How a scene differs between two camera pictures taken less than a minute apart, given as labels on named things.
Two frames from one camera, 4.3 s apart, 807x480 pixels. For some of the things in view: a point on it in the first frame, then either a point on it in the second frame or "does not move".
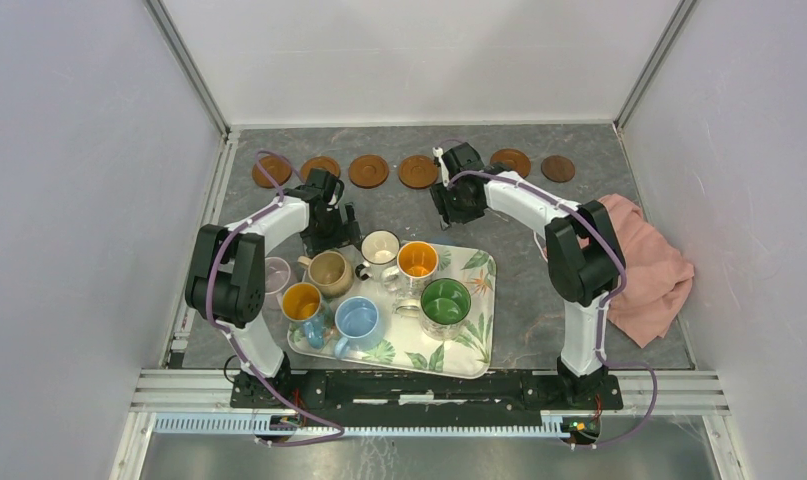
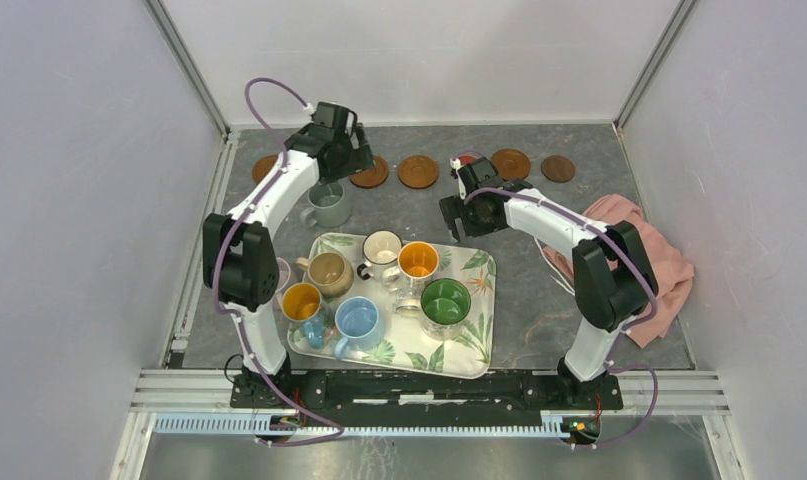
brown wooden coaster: (417, 171) does not move
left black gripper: (345, 235) -> (358, 159)
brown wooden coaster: (278, 167) does not move
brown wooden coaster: (513, 159) does not move
